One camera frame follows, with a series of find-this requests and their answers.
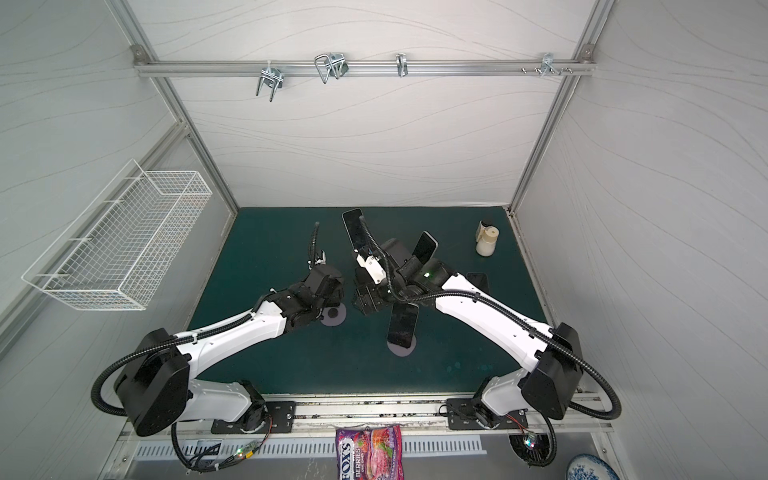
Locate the black phone back centre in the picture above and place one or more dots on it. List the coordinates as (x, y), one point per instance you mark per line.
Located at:
(356, 232)

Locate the grey round stand left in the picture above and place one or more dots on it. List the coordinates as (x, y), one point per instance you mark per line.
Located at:
(333, 316)

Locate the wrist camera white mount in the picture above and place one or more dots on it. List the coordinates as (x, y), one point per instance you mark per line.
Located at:
(373, 268)
(318, 258)

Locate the black phone front centre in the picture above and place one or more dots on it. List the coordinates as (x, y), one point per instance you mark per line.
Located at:
(402, 325)

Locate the metal u-bolt clamp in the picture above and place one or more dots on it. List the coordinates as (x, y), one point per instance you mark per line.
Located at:
(331, 65)
(270, 80)

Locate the white wire basket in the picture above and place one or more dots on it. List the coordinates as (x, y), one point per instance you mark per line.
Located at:
(114, 255)

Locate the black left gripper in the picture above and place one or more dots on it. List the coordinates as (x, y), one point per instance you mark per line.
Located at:
(338, 291)

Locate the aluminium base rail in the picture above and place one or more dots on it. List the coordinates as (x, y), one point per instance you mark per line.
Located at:
(318, 416)

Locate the white salt shaker beige cap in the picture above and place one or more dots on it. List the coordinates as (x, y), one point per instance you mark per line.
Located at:
(487, 244)

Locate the grey round stand front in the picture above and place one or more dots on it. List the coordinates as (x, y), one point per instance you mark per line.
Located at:
(401, 351)

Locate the metal U-bolt clamp middle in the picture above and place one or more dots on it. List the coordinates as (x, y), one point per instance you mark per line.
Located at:
(331, 65)

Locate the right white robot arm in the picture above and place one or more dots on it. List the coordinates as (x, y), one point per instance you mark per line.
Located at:
(547, 375)

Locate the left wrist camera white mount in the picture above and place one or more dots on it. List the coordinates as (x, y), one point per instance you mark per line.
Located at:
(318, 258)

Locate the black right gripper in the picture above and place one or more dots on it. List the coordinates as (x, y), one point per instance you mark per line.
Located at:
(393, 253)

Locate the metal clamp small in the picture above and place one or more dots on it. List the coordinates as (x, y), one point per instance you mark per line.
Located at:
(401, 65)

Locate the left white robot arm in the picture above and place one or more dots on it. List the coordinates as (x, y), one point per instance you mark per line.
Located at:
(160, 386)

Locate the blue white ceramic plate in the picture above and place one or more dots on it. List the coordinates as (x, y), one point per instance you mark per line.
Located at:
(589, 467)

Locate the aluminium top crossbar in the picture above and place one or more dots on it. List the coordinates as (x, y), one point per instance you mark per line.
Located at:
(357, 68)

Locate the black phone purple edge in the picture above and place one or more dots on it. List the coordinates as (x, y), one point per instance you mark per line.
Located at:
(480, 281)

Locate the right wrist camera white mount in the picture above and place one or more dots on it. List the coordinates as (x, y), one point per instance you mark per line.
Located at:
(373, 268)

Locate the metal bracket right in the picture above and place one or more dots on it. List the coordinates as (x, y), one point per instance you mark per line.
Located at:
(547, 67)

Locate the metal U-bolt clamp left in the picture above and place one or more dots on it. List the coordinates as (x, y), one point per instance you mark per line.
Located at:
(270, 80)

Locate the grey round stand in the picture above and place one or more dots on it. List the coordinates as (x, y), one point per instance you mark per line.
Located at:
(333, 316)
(401, 351)

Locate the pink Fox's candy bag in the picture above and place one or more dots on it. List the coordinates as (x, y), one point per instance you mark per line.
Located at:
(370, 453)

